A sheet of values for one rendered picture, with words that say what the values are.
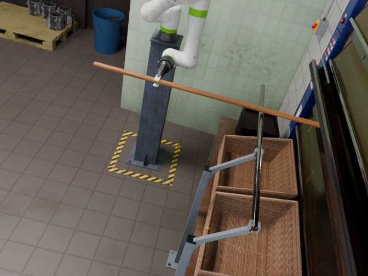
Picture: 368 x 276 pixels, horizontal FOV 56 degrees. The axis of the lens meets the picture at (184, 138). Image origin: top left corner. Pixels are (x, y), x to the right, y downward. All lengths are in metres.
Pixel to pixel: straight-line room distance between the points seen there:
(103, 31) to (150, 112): 2.09
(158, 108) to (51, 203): 1.12
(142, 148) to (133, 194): 0.43
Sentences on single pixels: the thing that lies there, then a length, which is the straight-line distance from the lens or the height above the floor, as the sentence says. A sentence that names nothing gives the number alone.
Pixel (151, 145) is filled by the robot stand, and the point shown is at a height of 0.23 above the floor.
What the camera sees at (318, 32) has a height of 1.44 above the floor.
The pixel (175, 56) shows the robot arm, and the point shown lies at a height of 1.23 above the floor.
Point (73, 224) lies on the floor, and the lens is 2.78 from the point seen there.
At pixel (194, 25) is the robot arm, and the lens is 2.24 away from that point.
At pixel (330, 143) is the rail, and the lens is 1.59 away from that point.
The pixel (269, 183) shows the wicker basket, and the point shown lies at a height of 0.59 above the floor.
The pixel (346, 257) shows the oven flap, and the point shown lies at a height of 1.41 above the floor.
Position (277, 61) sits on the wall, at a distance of 3.32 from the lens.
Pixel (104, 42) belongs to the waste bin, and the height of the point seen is 0.17.
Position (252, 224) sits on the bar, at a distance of 1.46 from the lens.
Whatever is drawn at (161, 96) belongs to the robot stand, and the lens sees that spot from 2.77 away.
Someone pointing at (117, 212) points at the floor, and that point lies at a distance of 2.85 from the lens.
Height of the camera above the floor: 2.25
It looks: 38 degrees down
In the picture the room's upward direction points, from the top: 14 degrees clockwise
